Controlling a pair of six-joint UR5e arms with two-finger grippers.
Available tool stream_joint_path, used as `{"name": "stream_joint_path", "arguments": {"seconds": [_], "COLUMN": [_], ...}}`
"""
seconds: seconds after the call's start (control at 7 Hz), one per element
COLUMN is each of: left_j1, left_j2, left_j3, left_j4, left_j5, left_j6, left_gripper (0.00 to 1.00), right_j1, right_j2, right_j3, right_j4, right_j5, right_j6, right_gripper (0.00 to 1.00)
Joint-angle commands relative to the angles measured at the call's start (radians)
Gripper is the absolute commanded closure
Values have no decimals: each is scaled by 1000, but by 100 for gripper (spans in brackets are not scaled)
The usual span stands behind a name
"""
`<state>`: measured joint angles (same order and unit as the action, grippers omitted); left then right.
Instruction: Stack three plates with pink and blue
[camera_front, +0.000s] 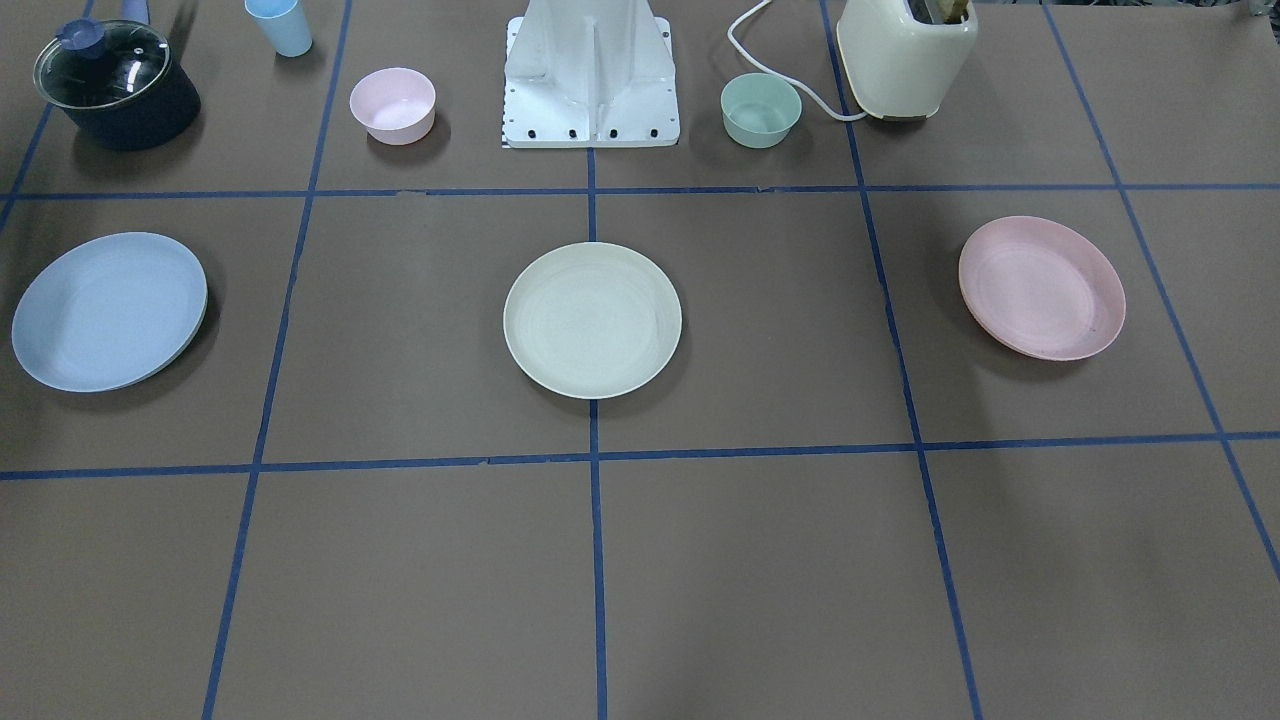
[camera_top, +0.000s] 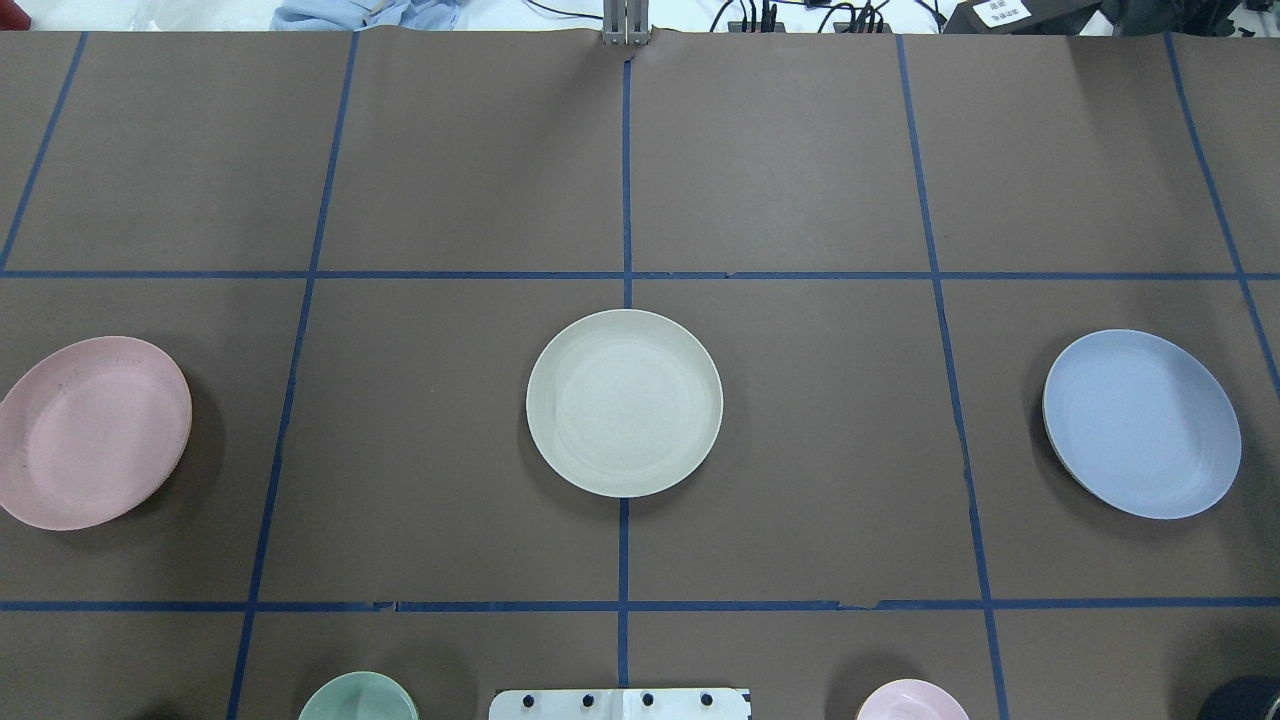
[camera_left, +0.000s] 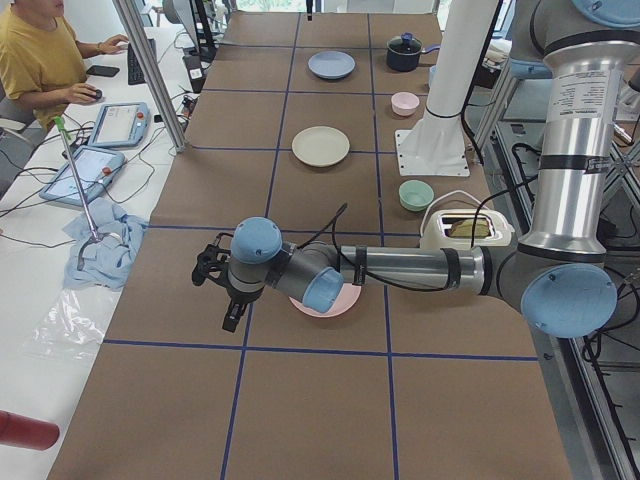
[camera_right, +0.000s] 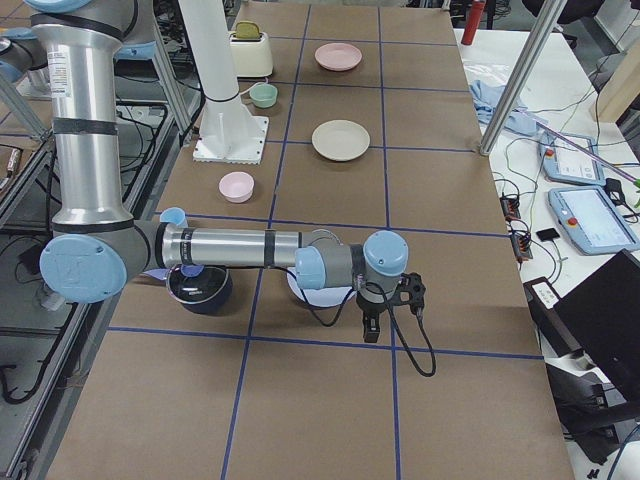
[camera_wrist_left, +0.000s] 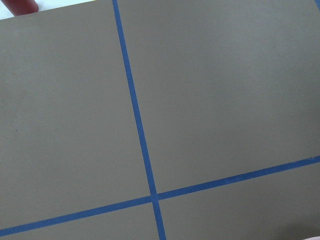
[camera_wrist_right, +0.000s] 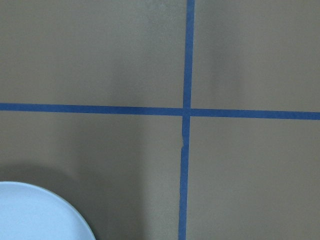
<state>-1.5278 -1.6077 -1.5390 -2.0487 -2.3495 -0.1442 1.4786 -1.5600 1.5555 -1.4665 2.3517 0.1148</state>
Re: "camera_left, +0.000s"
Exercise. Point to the green bowl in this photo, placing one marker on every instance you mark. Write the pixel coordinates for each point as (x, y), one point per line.
(415, 195)

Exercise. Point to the person in yellow shirt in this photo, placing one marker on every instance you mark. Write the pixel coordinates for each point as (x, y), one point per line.
(43, 62)

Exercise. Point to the grabber stick with green tip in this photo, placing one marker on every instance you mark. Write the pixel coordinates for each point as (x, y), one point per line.
(96, 236)

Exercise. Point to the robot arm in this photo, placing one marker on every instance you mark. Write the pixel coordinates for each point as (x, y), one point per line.
(554, 276)

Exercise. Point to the beige plate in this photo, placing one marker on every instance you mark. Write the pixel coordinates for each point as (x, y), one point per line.
(320, 146)

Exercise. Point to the aluminium frame post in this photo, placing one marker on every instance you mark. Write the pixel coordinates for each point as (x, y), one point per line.
(133, 26)

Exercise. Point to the light blue cup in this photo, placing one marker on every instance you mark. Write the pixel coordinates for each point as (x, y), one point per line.
(432, 76)

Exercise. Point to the light blue cloth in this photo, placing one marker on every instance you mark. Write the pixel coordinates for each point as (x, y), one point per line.
(109, 262)

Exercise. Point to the upper teach pendant tablet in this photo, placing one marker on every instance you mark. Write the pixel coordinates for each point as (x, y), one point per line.
(120, 125)

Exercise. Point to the lower teach pendant tablet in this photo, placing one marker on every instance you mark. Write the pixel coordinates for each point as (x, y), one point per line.
(96, 167)

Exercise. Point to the blue plate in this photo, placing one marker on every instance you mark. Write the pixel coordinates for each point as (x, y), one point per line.
(331, 65)

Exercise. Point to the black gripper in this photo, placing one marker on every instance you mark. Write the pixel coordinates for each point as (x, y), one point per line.
(239, 298)

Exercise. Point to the red cylinder bottle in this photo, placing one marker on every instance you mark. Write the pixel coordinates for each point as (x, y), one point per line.
(26, 432)

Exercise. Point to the black keyboard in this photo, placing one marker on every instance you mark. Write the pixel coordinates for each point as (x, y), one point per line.
(135, 74)

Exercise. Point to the pink bowl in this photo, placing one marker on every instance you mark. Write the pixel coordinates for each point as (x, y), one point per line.
(404, 103)

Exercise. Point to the cream toaster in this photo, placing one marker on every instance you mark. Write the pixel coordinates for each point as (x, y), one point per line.
(435, 225)

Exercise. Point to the teach pendant tablet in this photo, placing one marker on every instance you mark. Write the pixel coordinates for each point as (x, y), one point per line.
(96, 167)
(120, 125)

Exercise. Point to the black smartphone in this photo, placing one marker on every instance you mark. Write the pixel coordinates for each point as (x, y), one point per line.
(102, 71)

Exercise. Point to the dark blue pot with lid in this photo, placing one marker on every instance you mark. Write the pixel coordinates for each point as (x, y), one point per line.
(405, 51)

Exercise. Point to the toast slice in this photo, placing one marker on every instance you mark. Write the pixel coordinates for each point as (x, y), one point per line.
(466, 228)

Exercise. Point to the clear plastic bag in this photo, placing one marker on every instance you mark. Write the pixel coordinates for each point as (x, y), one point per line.
(74, 327)

